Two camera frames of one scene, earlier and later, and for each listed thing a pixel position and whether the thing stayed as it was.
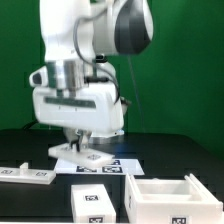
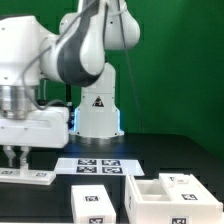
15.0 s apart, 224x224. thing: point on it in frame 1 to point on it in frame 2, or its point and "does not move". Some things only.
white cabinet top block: (91, 203) does not move
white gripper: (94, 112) to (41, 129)
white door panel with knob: (25, 174) does not move
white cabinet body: (170, 201) does not move
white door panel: (86, 156) to (185, 187)
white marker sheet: (115, 166) does not move
